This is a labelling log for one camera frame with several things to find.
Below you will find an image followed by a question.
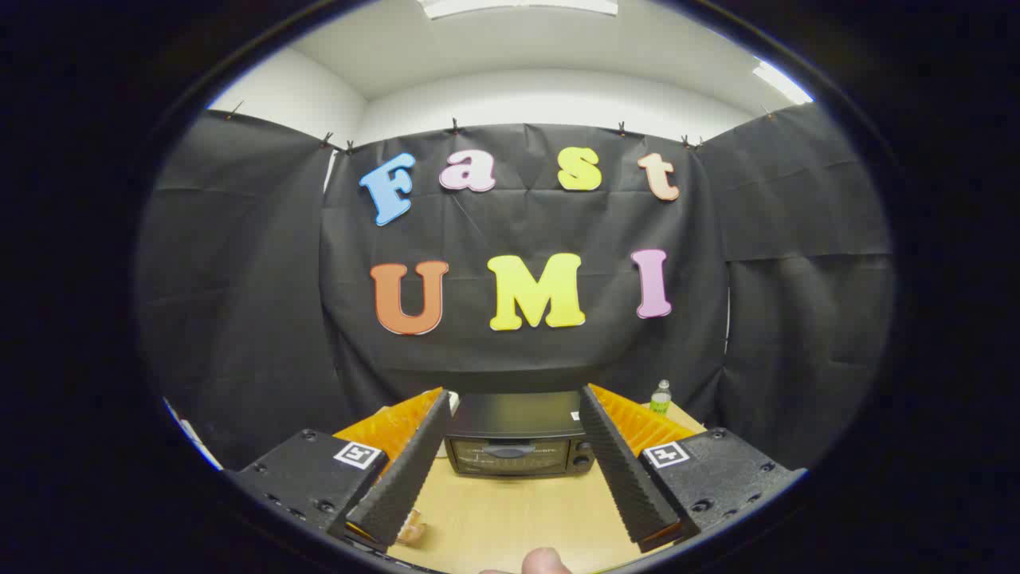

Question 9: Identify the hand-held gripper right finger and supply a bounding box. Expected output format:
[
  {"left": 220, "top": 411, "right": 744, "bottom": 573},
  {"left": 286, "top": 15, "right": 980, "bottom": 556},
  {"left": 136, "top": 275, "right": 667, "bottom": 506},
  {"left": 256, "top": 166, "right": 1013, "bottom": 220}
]
[{"left": 579, "top": 383, "right": 807, "bottom": 554}]

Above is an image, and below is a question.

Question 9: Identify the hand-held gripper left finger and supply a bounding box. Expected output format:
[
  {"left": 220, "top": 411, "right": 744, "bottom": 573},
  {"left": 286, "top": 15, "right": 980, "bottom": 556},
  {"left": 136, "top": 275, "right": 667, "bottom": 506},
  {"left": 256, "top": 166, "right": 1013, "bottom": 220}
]
[{"left": 226, "top": 387, "right": 453, "bottom": 552}]

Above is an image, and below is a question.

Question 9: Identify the sandwich with lettuce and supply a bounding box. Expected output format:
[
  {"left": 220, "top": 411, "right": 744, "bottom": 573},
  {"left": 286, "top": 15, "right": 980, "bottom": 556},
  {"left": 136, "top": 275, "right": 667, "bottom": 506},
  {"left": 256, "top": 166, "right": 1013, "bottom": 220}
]
[{"left": 396, "top": 510, "right": 429, "bottom": 546}]

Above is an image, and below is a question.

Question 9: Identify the black toaster oven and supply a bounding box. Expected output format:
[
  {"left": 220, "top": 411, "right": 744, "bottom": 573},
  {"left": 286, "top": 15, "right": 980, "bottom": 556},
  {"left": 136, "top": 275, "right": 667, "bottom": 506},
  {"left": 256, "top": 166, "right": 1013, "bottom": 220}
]
[{"left": 443, "top": 391, "right": 595, "bottom": 478}]

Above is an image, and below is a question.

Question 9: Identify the long ceiling light panel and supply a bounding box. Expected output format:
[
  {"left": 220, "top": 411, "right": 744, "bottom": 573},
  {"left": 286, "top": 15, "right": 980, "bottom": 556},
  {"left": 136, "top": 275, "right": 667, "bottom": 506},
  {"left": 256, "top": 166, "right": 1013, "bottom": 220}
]
[{"left": 421, "top": 0, "right": 619, "bottom": 20}]

